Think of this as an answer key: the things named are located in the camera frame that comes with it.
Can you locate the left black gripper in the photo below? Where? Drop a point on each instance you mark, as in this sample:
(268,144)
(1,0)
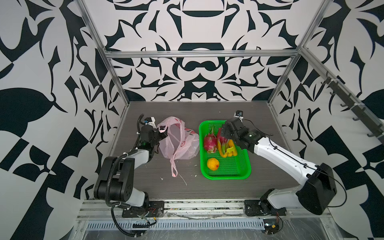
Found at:
(163,134)

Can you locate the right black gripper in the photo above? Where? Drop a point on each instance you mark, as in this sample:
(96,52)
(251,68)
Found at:
(226,134)

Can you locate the pink dragon fruit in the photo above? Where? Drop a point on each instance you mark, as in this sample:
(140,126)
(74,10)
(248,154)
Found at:
(222,141)
(211,142)

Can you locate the yellow banana bunch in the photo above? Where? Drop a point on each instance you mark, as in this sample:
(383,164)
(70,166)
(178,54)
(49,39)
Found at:
(227,149)

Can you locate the pink plastic bag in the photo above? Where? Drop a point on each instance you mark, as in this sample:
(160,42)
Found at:
(181,142)

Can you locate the green plastic basket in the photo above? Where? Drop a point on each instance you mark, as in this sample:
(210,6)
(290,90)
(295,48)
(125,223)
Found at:
(230,168)

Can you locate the orange yellow fruit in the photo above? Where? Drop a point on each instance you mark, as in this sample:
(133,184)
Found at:
(213,164)

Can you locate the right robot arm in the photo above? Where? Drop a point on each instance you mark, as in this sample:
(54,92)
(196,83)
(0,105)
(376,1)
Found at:
(316,183)

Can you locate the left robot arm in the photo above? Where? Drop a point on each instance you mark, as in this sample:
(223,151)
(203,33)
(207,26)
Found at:
(115,184)

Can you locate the small circuit board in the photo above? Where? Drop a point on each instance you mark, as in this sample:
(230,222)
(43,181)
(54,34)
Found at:
(272,227)

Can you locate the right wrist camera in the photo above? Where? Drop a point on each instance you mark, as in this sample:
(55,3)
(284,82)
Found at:
(239,114)

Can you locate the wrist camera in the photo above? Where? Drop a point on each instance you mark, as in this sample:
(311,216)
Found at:
(150,121)
(239,114)

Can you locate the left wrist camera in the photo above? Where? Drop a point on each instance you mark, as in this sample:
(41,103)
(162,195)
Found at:
(150,121)

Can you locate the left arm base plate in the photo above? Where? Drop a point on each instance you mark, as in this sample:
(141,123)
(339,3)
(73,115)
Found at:
(142,209)

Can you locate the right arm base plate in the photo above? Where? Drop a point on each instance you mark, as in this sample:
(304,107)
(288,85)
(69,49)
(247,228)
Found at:
(254,208)

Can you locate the white slotted cable duct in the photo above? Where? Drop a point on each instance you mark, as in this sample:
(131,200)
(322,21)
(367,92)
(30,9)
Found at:
(182,224)

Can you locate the aluminium front rail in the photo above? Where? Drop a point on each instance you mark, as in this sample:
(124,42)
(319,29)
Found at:
(195,208)

